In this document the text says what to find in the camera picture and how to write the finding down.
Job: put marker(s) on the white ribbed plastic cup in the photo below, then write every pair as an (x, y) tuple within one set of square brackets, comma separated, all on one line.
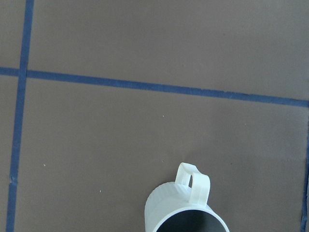
[(182, 205)]

